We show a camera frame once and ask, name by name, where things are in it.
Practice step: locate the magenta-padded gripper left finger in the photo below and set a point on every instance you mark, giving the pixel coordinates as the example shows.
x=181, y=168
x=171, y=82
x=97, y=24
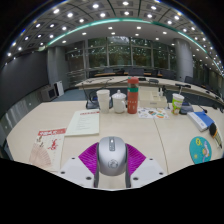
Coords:
x=87, y=156

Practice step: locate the stack of white paper cups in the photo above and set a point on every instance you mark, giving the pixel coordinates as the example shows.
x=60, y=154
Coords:
x=103, y=101

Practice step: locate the black desk conference unit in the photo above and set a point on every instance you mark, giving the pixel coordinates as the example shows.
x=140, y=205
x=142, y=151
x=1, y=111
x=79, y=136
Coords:
x=91, y=104
x=187, y=108

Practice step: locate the cream paper booklet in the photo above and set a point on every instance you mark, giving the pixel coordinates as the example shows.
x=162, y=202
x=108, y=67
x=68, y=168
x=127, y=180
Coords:
x=83, y=122

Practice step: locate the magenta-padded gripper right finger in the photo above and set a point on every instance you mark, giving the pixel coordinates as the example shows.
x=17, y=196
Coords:
x=136, y=158

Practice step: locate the grey box appliance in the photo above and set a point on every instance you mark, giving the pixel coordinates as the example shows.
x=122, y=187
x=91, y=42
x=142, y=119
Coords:
x=48, y=94

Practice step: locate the blue and white book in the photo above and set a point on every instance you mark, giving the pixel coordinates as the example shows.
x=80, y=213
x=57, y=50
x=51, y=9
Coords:
x=201, y=120

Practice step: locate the group of dark office chairs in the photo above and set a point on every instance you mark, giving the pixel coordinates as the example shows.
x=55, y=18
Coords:
x=136, y=71

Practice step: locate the red bottle with green band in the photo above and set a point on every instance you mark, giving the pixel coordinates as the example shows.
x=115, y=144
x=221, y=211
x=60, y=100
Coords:
x=132, y=98

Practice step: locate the white standing appliance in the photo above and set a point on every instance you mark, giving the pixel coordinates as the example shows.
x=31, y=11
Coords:
x=59, y=88

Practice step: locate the curved beige conference table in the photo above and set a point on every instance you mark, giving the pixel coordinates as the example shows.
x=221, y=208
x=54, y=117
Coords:
x=116, y=81

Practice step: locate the white lidded ceramic mug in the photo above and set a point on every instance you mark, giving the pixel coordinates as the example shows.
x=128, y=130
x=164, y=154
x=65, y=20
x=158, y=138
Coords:
x=118, y=103

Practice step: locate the red and white printed leaflet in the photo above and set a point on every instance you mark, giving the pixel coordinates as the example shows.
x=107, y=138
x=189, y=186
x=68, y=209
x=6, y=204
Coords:
x=48, y=148

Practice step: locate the group of ceiling lights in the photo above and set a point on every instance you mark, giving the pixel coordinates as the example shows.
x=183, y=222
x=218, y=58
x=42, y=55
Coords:
x=101, y=15

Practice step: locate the green printed paper cup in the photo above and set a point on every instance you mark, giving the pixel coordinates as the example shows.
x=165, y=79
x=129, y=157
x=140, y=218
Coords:
x=177, y=105

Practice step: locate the colourful sticker sheet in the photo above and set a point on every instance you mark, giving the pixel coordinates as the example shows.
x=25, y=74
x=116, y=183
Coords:
x=152, y=113

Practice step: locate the silver grey computer mouse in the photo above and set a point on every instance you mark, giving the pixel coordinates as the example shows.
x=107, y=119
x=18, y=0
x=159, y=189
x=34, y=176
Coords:
x=112, y=156

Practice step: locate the round teal cartoon mouse pad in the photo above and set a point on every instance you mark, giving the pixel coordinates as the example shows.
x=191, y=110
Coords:
x=200, y=150

